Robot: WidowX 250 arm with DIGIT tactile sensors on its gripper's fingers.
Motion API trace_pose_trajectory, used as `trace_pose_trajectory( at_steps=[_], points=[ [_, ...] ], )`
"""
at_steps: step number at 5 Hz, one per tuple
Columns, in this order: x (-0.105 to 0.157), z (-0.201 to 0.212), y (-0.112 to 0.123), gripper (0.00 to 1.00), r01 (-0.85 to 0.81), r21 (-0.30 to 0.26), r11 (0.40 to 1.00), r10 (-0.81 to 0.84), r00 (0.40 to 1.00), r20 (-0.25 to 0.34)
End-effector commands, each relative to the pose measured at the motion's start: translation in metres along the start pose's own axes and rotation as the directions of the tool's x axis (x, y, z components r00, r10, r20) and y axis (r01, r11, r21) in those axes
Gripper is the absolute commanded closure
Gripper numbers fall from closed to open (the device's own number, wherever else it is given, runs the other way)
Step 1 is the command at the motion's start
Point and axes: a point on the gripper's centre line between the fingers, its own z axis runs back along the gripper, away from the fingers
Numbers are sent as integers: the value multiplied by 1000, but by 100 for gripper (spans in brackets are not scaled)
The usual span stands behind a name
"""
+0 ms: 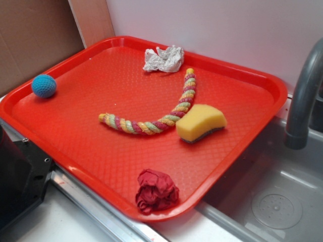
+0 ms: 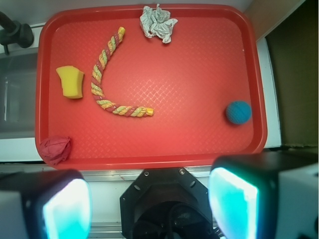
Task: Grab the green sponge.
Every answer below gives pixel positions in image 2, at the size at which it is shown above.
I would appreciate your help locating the brown cardboard box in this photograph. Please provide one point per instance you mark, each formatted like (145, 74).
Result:
(294, 54)

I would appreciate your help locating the black octagonal mount plate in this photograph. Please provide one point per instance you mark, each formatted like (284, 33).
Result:
(166, 203)

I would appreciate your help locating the twisted multicolour rope toy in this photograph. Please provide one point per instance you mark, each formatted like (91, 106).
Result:
(97, 82)

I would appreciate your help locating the crumpled white paper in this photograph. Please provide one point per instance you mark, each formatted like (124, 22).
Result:
(157, 22)

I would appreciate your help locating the yellow sponge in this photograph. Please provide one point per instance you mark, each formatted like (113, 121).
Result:
(71, 81)

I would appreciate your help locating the blue textured ball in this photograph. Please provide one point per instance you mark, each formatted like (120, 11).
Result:
(238, 112)

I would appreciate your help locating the crumpled red paper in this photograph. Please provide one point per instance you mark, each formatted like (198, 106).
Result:
(55, 149)

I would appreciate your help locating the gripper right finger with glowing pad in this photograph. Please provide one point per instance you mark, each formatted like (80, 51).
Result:
(269, 195)

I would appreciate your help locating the red plastic tray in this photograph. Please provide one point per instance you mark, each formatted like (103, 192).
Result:
(211, 61)

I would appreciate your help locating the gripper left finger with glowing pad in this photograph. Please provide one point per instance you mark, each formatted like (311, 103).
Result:
(45, 205)

